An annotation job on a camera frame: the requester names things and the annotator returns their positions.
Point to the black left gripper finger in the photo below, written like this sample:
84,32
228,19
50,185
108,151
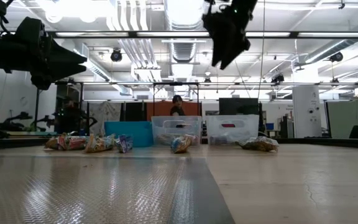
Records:
62,72
61,54

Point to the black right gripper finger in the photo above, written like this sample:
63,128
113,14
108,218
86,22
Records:
232,56
217,56

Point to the teal plastic bin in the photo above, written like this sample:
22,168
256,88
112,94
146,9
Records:
135,132

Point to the grey blue granola bar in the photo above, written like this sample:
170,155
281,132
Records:
124,143

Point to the orange blue snack bag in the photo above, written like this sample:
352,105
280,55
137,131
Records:
180,144

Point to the multicolour granola bar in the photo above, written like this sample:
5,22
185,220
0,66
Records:
163,140

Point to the red orange granola bar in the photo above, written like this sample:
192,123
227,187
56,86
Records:
67,143

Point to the person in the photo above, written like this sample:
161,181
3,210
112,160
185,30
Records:
177,109
67,118

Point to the large black screen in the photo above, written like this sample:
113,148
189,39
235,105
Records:
238,105

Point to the black hanging spotlight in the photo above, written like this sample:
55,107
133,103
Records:
336,57
278,78
116,55

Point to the grey draped cover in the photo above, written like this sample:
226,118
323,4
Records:
104,113

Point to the clear plastic bin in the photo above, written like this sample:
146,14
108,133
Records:
216,124
160,124

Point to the orange partition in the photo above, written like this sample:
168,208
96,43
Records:
160,109

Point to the yellow snack bag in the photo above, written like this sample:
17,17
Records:
99,143

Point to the white square column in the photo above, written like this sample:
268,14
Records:
306,112

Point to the grey-edged textured mat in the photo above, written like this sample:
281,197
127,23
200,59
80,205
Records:
73,193

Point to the grey green partition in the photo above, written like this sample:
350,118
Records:
343,118

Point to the black office chair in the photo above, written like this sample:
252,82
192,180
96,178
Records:
356,132

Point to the silver ceiling duct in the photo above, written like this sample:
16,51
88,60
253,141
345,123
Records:
183,49

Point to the black background rig frame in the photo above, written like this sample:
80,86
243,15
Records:
176,83

